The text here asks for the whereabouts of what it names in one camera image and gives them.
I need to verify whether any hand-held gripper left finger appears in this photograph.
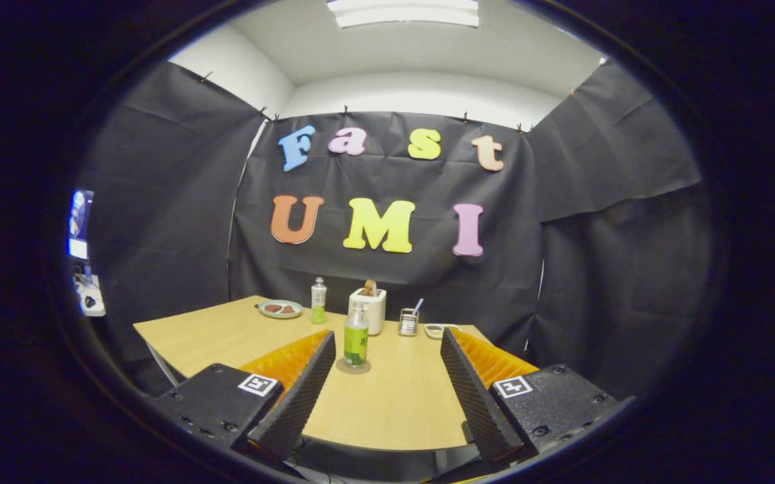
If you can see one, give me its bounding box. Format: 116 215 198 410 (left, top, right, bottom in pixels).
152 329 337 463

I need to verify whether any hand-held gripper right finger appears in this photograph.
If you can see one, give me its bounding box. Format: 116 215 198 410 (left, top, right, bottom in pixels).
441 327 621 465

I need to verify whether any green label juice bottle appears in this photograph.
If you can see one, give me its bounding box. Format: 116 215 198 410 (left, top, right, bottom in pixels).
343 301 370 369

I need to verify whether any small capped green bottle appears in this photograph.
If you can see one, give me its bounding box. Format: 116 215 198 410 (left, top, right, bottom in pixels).
311 276 327 325

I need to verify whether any wooden table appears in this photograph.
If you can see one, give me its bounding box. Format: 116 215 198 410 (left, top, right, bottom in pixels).
133 294 495 451

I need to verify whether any pale green plate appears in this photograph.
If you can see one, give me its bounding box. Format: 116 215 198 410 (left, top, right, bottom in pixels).
257 299 304 319

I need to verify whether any cream toaster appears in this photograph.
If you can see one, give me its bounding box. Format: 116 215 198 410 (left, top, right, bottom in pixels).
348 287 387 336

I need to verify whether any black backdrop cloth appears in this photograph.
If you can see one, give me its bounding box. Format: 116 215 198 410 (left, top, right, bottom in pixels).
78 59 714 404

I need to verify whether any white device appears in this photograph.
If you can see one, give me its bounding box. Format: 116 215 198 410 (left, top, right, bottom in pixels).
75 272 107 317

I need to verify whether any blue lit screen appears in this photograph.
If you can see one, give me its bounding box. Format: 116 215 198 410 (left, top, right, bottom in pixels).
68 190 94 260

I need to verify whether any ceiling light panel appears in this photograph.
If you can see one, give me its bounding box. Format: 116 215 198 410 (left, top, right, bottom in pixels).
327 0 480 29

